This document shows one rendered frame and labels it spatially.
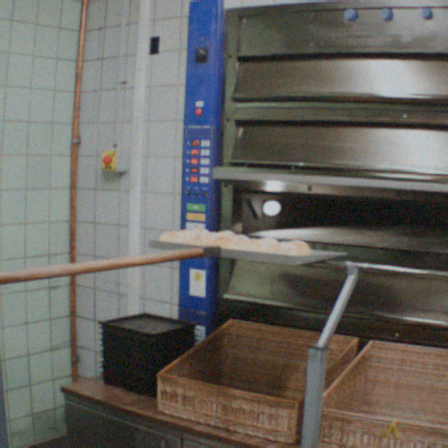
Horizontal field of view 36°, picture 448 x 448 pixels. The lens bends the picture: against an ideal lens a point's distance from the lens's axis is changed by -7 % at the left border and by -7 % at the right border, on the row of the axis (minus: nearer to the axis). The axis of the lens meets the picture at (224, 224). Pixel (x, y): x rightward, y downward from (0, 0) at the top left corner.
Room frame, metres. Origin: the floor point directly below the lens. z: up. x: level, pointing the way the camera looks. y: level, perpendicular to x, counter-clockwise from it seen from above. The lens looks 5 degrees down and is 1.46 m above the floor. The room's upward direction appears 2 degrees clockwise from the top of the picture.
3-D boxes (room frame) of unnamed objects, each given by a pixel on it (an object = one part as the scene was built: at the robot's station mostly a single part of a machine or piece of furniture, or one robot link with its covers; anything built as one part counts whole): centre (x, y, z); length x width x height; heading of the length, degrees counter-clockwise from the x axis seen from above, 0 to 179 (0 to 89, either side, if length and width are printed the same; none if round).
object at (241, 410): (2.49, -0.14, 0.72); 0.56 x 0.49 x 0.28; 57
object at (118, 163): (3.20, 0.49, 1.46); 0.10 x 0.07 x 0.10; 56
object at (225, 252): (2.40, -0.08, 1.19); 0.55 x 0.36 x 0.03; 55
